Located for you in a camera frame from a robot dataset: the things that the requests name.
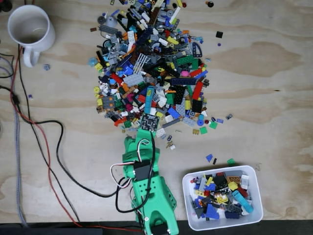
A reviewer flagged grey Lego cone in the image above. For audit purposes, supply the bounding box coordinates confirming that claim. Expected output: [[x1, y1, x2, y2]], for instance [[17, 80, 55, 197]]
[[105, 16, 118, 28]]

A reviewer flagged white plastic bin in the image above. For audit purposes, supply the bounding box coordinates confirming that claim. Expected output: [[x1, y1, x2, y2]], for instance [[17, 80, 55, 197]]
[[182, 165, 264, 232]]

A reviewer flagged grey braided cable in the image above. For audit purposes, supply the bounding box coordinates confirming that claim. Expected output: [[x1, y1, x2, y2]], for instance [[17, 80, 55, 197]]
[[0, 53, 27, 227]]

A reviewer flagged black Lego slope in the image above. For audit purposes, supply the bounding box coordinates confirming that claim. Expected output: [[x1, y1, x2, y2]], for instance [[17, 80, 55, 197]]
[[213, 175, 227, 188]]

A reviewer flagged thick black cable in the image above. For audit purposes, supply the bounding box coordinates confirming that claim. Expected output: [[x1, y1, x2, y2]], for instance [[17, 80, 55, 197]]
[[31, 119, 138, 214]]

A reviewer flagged long dark blue plate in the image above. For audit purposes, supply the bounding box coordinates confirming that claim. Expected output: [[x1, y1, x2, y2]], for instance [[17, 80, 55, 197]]
[[170, 77, 197, 86]]

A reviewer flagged black cable with connector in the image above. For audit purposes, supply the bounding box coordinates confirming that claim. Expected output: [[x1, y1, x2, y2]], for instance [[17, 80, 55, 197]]
[[0, 84, 22, 114]]

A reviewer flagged large green Lego plate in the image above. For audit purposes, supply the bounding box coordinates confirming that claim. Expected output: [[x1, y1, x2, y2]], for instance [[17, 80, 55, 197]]
[[176, 55, 199, 71]]

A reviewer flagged white red black servo wire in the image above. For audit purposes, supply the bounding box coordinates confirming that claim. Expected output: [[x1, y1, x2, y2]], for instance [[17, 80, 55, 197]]
[[110, 138, 157, 189]]

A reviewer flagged thin black cable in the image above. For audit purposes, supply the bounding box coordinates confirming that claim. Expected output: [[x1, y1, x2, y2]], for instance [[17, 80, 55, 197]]
[[18, 44, 81, 223]]

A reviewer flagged teal long Lego brick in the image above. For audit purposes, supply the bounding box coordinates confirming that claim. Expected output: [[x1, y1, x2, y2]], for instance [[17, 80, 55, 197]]
[[232, 190, 254, 213]]

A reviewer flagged white ceramic mug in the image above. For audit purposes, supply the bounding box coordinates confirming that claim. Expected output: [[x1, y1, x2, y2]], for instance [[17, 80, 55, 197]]
[[7, 4, 56, 68]]

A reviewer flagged light grey Lego plate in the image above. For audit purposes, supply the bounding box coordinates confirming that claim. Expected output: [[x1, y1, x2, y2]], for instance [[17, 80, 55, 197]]
[[182, 116, 198, 127]]

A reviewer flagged grey studded Lego plate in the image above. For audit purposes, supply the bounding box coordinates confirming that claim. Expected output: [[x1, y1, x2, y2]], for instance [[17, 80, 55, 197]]
[[123, 73, 144, 86]]

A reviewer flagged white Lego fence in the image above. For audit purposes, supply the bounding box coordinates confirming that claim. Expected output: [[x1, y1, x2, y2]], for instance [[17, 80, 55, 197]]
[[133, 53, 150, 74]]

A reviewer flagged long red Lego brick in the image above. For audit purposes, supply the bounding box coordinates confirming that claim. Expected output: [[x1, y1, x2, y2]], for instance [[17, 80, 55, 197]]
[[192, 81, 204, 100]]

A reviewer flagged grey plate with orange studs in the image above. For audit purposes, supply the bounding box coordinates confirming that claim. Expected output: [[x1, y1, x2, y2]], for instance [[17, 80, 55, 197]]
[[102, 95, 115, 110]]

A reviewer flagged long grey Lego plate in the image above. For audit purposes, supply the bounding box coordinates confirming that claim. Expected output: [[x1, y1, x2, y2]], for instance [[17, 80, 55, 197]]
[[162, 118, 181, 129]]

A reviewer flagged red cable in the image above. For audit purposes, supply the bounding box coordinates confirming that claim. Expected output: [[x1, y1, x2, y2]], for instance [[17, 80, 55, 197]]
[[9, 45, 144, 233]]

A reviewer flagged long white Lego piece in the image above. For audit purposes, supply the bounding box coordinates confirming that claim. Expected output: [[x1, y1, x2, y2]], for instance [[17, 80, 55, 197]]
[[169, 6, 181, 24]]

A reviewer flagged black Lego brick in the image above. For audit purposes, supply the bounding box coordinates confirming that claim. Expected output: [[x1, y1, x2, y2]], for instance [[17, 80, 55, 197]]
[[192, 99, 203, 113]]

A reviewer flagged blue curved technic piece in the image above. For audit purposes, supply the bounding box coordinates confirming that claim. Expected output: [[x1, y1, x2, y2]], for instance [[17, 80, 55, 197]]
[[192, 42, 202, 59]]

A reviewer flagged blue Lego brick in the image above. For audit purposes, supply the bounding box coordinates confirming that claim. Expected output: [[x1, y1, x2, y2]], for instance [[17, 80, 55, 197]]
[[168, 107, 181, 120]]

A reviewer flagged black wedge Lego plate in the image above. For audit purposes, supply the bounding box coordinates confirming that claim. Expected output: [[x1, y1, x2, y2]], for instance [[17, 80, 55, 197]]
[[174, 85, 186, 106]]

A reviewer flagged blue wedge Lego slope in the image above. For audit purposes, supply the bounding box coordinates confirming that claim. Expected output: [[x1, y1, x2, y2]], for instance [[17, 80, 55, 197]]
[[205, 203, 220, 220]]

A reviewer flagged long dark grey plate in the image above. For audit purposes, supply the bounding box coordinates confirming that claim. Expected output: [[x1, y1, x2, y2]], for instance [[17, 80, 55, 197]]
[[99, 25, 118, 34]]

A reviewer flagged square camera circuit board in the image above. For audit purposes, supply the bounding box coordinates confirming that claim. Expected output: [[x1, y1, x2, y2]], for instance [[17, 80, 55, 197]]
[[139, 112, 161, 133]]

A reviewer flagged long brown Lego plate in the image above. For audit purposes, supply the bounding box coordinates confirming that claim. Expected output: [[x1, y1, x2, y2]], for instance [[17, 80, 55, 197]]
[[148, 7, 161, 25]]

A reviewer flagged black object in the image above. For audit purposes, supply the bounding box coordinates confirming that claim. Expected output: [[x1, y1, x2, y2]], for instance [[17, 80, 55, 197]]
[[0, 0, 13, 13]]

